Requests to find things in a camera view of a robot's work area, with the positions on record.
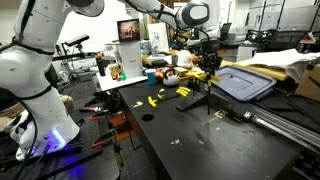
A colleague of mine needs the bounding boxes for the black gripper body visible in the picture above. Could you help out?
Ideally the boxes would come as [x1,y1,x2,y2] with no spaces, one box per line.
[200,40,222,70]

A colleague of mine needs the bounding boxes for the large yellow T-handle hex key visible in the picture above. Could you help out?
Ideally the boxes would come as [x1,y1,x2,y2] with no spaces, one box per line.
[200,74,221,114]

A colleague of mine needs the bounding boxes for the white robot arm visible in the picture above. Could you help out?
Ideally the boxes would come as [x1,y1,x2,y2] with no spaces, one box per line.
[0,0,220,161]

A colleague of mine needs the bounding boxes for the black hex key stand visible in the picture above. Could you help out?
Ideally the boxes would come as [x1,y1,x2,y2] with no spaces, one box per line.
[176,80,206,111]

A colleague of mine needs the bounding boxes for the white kettle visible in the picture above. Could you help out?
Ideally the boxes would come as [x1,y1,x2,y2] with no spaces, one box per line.
[163,68,179,87]

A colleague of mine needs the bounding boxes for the blue plastic cup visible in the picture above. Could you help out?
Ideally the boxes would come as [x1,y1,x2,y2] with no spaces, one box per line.
[145,69,156,85]

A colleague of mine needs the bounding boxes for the white paper sheets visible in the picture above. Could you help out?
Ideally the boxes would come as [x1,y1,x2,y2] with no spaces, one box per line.
[248,49,320,83]

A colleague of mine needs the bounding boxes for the laptop computer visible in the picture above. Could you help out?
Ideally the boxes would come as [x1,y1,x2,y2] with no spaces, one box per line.
[117,19,140,42]

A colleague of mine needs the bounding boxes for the open cardboard box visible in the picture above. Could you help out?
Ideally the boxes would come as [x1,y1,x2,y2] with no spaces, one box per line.
[295,65,320,102]

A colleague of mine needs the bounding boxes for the small yellow T-handle key one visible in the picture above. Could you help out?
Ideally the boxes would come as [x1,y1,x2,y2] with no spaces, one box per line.
[179,87,192,93]

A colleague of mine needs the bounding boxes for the small yellow T-handle key two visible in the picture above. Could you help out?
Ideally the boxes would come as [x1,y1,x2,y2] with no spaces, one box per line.
[177,89,189,96]

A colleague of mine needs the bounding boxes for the small yellow T-handle key three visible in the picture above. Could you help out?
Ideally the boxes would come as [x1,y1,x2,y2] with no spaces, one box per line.
[176,90,188,97]

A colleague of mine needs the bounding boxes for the small yellow T-handle on table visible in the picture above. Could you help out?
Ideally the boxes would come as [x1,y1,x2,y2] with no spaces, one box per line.
[157,94,164,100]

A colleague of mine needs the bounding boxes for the big yellow T-handle on table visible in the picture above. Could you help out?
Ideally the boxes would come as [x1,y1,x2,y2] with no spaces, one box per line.
[147,93,181,109]

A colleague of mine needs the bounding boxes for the orange handled clamp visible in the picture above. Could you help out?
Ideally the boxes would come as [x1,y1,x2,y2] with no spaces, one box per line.
[92,130,115,148]

